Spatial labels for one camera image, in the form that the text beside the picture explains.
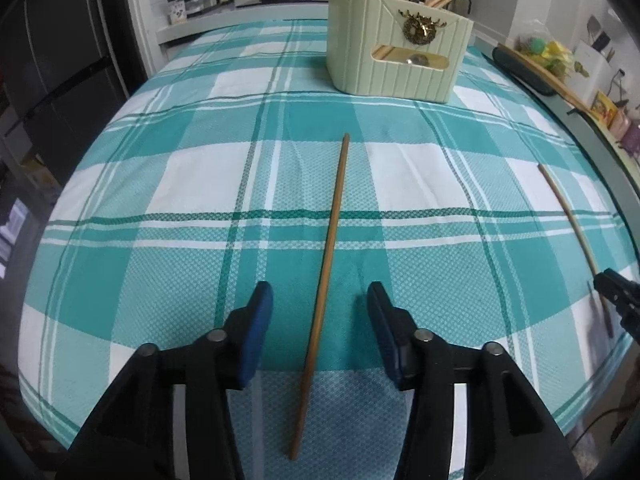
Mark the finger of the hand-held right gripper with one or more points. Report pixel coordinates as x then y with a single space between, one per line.
620 295

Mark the cardboard box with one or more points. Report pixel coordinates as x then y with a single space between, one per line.
40 175

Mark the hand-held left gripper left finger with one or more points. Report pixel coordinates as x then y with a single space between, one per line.
255 335

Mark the black flat case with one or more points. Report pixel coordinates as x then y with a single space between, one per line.
520 67

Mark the cream ribbed utensil holder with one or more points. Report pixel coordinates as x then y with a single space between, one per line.
360 50

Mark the white knife block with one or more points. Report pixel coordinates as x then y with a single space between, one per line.
597 67

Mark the labelled spice jar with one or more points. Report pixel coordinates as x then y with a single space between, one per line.
176 11

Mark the grey-green side counter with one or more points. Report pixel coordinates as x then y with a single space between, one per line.
610 155

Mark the dark grey refrigerator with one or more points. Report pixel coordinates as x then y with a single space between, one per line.
55 60

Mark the teal plaid tablecloth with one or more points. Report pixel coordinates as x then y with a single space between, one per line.
175 185

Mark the clear bag of colourful sponges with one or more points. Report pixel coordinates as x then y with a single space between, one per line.
545 50

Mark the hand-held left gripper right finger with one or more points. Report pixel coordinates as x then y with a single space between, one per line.
387 335

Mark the yellow packet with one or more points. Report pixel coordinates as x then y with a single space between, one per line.
603 107

